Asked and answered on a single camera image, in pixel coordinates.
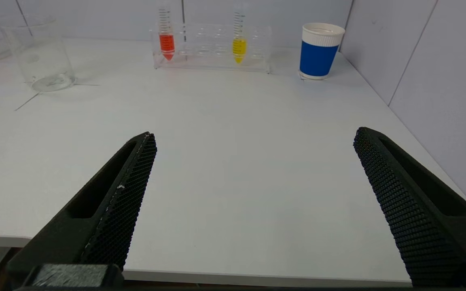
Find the blue and white paper cup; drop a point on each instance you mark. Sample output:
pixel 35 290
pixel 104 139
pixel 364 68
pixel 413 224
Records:
pixel 318 56

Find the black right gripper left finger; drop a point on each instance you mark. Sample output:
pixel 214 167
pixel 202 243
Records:
pixel 95 218

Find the test tube with red pigment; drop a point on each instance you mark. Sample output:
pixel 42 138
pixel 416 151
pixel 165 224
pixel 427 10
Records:
pixel 166 42

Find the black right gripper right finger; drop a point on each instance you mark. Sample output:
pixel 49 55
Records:
pixel 427 218

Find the clear glass beaker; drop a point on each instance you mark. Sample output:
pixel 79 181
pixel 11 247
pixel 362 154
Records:
pixel 43 60

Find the test tube with yellow pigment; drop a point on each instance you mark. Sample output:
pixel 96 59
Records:
pixel 239 46

